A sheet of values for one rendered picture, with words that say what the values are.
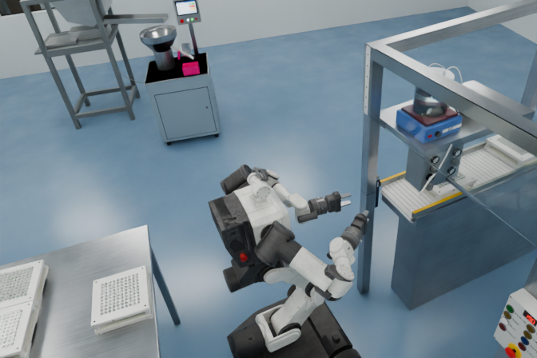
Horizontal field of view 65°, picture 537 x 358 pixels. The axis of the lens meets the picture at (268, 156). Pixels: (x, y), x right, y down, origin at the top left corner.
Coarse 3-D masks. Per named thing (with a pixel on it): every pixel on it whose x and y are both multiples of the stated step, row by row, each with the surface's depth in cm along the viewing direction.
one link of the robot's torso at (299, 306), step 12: (300, 288) 230; (312, 288) 216; (288, 300) 234; (300, 300) 227; (312, 300) 221; (276, 312) 237; (288, 312) 231; (300, 312) 229; (276, 324) 233; (288, 324) 230; (300, 324) 235
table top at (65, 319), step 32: (64, 256) 218; (96, 256) 215; (128, 256) 213; (64, 288) 200; (64, 320) 186; (32, 352) 175; (64, 352) 174; (96, 352) 172; (128, 352) 171; (160, 352) 172
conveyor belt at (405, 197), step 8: (392, 184) 228; (400, 184) 227; (408, 184) 226; (384, 192) 225; (392, 192) 223; (400, 192) 222; (408, 192) 221; (416, 192) 221; (392, 200) 219; (400, 200) 217; (408, 200) 217; (416, 200) 216; (424, 200) 215; (400, 208) 214; (408, 208) 212; (416, 208) 211; (408, 216) 209
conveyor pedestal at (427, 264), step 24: (456, 216) 229; (480, 216) 239; (408, 240) 240; (432, 240) 232; (456, 240) 243; (480, 240) 254; (504, 240) 267; (408, 264) 249; (432, 264) 246; (456, 264) 258; (480, 264) 272; (504, 264) 286; (408, 288) 259; (432, 288) 263
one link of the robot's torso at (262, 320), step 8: (280, 304) 242; (264, 312) 239; (256, 320) 239; (264, 320) 235; (264, 328) 230; (296, 328) 230; (264, 336) 228; (272, 336) 227; (280, 336) 226; (288, 336) 228; (296, 336) 231; (272, 344) 226; (280, 344) 229
